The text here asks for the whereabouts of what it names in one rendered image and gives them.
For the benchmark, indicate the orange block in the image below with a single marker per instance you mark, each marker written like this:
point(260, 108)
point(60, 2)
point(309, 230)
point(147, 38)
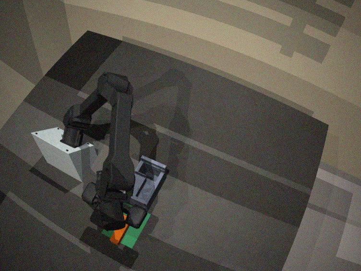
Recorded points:
point(118, 235)

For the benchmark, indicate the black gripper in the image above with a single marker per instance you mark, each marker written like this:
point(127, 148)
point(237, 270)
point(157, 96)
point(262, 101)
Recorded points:
point(135, 214)

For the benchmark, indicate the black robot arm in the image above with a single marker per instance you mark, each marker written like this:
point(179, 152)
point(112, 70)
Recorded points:
point(118, 168)

